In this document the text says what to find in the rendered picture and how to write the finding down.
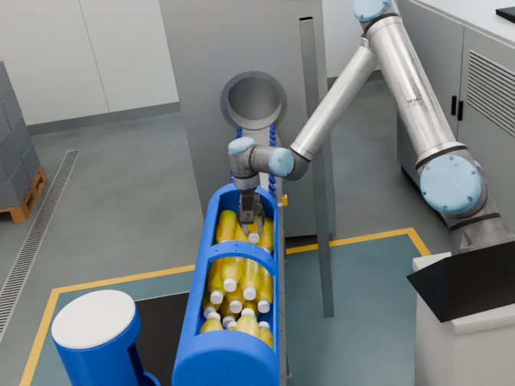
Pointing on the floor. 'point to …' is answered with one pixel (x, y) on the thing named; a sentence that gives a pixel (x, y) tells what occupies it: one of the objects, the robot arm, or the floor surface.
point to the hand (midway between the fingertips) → (253, 234)
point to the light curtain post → (316, 163)
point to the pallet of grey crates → (17, 157)
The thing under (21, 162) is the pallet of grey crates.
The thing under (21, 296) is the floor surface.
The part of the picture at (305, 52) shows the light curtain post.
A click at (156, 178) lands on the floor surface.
